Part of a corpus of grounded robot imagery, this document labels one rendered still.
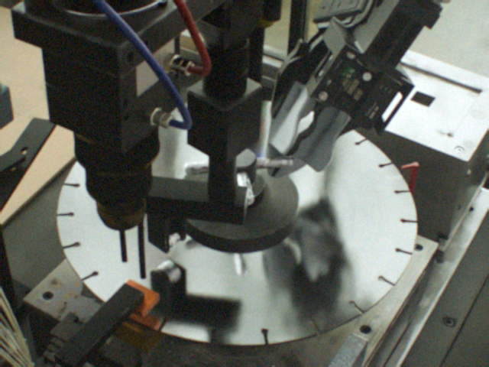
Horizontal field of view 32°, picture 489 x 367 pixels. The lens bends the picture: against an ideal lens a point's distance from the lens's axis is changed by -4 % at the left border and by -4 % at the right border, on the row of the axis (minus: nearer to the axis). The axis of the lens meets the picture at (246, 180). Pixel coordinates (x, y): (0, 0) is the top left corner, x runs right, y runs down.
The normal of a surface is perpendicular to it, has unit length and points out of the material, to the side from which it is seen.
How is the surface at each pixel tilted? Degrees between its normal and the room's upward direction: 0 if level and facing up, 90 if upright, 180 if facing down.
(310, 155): 57
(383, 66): 78
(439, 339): 0
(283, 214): 5
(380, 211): 0
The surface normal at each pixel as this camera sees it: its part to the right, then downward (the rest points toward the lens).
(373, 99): 0.08, 0.48
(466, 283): 0.04, -0.76
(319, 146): -0.81, -0.44
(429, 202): -0.51, 0.54
